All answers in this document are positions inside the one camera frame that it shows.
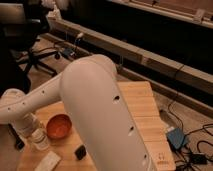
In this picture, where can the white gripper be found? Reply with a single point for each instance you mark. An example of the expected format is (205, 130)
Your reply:
(26, 125)

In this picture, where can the white ceramic cup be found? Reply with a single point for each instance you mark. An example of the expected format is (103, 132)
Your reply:
(40, 139)

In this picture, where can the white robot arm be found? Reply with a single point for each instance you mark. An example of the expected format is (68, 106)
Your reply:
(91, 96)

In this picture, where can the black eraser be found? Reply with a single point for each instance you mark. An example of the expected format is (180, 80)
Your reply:
(80, 152)

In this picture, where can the red-orange bowl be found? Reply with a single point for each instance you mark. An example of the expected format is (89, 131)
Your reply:
(59, 126)

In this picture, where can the blue device on floor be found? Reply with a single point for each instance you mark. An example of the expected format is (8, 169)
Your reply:
(67, 53)

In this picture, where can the black office chair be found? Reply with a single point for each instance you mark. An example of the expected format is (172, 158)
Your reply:
(23, 21)

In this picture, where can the white bottle on ledge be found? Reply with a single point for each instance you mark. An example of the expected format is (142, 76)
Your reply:
(55, 14)

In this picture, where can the blue power adapter box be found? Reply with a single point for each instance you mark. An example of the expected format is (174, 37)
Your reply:
(176, 138)

